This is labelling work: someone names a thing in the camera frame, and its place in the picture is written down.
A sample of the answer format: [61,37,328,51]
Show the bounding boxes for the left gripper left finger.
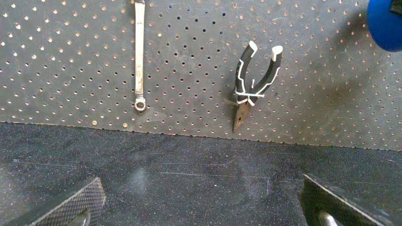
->
[6,176,107,226]

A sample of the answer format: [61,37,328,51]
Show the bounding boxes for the black and white pliers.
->
[232,40,284,134]

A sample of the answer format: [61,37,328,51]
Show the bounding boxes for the black pegboard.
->
[0,0,402,152]

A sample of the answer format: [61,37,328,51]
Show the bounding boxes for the roll of blue tape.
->
[366,0,402,53]

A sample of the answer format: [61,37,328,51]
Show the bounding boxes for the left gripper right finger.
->
[298,174,396,226]

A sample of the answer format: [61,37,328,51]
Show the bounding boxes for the wrench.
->
[134,0,148,112]

